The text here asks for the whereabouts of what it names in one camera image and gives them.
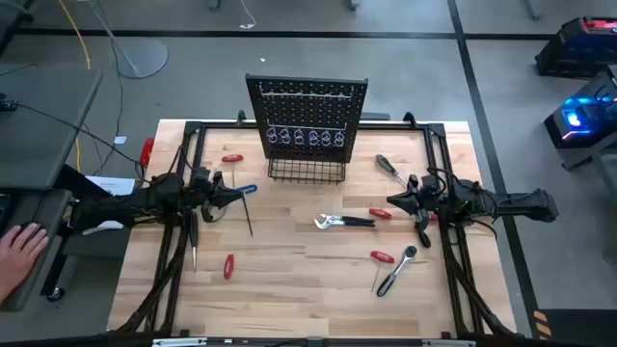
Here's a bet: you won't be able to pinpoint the black desk leg caster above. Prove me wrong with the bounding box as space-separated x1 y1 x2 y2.
40 230 68 303

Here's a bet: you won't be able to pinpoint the black desk cable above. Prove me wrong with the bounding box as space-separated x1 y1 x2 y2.
0 98 146 182

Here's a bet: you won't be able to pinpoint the large grey desk top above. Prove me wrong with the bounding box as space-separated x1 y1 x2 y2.
0 67 103 192

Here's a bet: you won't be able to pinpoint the black mat orange stripes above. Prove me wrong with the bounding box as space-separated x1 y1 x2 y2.
532 307 617 347

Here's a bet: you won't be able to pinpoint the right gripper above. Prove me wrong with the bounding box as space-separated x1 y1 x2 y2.
387 173 450 220

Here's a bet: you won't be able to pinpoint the white floor cable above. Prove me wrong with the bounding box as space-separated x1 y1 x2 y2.
238 0 256 30

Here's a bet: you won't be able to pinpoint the slim black handle screwdriver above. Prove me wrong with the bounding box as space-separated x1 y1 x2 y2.
189 207 200 274

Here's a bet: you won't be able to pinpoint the black metal pegboard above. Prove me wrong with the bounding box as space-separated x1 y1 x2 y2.
244 73 370 165

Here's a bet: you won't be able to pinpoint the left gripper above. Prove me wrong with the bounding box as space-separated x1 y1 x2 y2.
188 168 244 216

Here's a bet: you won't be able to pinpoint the short black tool handle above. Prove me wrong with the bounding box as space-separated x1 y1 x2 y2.
415 211 432 250

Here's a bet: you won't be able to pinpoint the black wire basket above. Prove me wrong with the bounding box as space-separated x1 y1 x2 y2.
267 157 347 186

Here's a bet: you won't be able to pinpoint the white paper sheet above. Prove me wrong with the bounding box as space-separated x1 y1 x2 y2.
82 174 137 236

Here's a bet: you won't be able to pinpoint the small grey desk top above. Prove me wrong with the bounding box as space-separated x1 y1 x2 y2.
0 188 73 313

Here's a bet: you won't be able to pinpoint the yellow cable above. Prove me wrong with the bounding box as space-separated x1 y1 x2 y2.
57 0 93 173

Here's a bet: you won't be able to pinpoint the red plastic block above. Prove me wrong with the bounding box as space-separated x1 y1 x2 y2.
139 137 155 168

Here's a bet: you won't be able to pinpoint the black computer case blue light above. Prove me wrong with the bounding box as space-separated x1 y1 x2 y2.
543 65 617 170

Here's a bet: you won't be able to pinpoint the person's hand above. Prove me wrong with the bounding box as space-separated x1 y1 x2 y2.
0 223 50 306

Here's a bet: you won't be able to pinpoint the black-handled groove joint pliers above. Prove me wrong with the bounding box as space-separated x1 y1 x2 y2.
313 213 376 230

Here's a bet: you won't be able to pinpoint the blue T-handle hex key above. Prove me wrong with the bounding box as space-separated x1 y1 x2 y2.
234 183 259 238

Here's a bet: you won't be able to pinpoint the silver ratchet wrench black grip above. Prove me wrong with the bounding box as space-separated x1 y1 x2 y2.
376 245 419 298

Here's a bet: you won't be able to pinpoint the black case red top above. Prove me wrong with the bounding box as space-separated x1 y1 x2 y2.
534 15 617 80

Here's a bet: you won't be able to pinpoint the clear safety glasses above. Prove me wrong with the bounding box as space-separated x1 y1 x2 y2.
201 200 228 224

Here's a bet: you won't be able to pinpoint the grey round floor stand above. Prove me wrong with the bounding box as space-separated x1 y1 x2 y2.
85 0 170 80

